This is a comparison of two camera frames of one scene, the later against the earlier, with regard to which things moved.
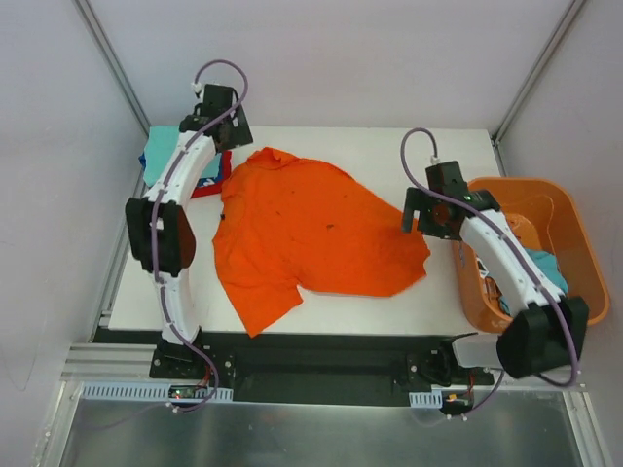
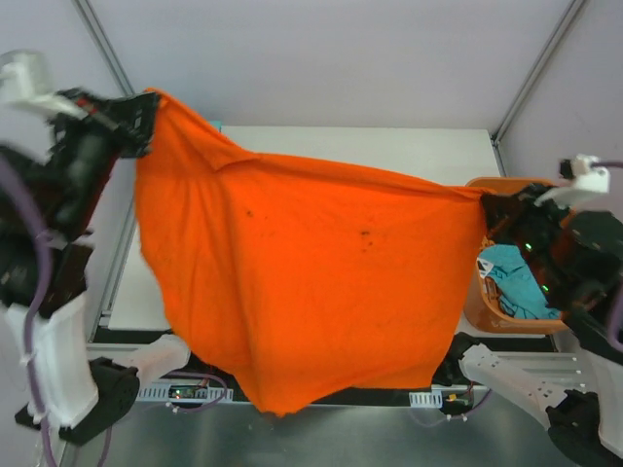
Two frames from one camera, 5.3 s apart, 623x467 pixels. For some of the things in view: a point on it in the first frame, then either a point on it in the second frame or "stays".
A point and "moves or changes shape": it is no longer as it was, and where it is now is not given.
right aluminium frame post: [530, 81] stays
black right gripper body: [411, 209] → [506, 209]
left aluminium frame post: [113, 59] stays
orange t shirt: [285, 225] moves or changes shape
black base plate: [424, 363] → [209, 383]
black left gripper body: [238, 129] → [125, 123]
